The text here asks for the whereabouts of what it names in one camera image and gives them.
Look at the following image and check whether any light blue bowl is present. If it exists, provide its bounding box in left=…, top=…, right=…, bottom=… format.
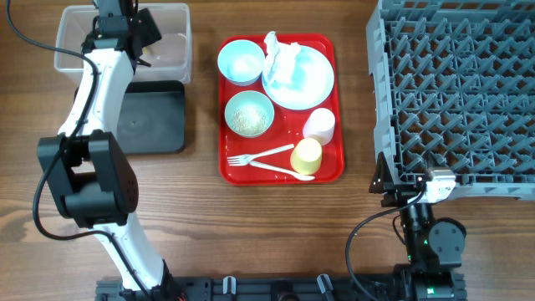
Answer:
left=217, top=39, right=265, bottom=86

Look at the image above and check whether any clear plastic waste bin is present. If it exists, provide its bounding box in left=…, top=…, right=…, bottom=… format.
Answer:
left=55, top=3, right=193, bottom=84

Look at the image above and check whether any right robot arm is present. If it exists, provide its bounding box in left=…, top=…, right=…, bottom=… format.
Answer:
left=369, top=153, right=467, bottom=301

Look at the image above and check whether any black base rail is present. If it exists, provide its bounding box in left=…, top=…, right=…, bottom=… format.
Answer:
left=94, top=273, right=467, bottom=301

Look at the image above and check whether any white plastic fork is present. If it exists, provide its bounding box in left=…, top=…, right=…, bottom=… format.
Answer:
left=227, top=144, right=295, bottom=166

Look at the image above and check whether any white napkin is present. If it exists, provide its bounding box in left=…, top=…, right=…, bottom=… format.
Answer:
left=262, top=31, right=301, bottom=84

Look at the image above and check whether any red serving tray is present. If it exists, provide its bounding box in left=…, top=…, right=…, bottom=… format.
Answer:
left=218, top=33, right=344, bottom=186

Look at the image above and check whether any yellow plastic cup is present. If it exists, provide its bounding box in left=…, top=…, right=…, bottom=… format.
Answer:
left=290, top=138, right=323, bottom=176

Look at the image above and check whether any green bowl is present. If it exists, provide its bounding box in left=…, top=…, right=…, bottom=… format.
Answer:
left=224, top=90, right=275, bottom=138

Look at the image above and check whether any black plastic tray bin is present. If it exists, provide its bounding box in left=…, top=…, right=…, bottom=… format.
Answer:
left=87, top=80, right=186, bottom=157

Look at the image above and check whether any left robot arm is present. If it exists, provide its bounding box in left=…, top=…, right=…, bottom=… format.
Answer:
left=38, top=0, right=184, bottom=300

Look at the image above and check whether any pink plastic cup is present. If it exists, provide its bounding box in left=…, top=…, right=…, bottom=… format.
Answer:
left=303, top=108, right=335, bottom=145

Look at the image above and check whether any pile of white rice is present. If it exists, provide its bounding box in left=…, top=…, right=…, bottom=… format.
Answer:
left=230, top=105, right=269, bottom=137

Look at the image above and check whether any white plastic spoon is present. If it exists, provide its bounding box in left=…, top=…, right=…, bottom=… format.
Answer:
left=249, top=161, right=315, bottom=181

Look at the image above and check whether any light blue plate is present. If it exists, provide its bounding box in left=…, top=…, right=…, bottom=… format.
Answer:
left=262, top=45, right=334, bottom=110

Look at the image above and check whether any grey dishwasher rack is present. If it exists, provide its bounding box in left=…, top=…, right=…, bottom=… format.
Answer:
left=366, top=0, right=534, bottom=201

